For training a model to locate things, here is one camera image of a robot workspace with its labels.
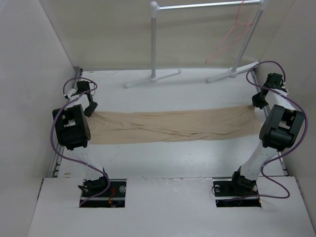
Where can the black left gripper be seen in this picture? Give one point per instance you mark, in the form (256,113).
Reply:
(89,112)

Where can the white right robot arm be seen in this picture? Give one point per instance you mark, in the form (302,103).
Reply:
(292,120)

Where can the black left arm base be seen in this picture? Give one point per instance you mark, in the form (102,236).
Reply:
(101,194)

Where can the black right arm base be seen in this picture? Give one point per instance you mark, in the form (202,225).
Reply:
(236,192)

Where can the pink wire hanger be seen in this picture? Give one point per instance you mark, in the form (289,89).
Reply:
(235,33)

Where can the white clothes rack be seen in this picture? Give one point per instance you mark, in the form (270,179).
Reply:
(232,72)

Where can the beige trousers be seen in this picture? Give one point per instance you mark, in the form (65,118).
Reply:
(175,126)

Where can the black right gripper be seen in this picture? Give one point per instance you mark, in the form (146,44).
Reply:
(256,102)

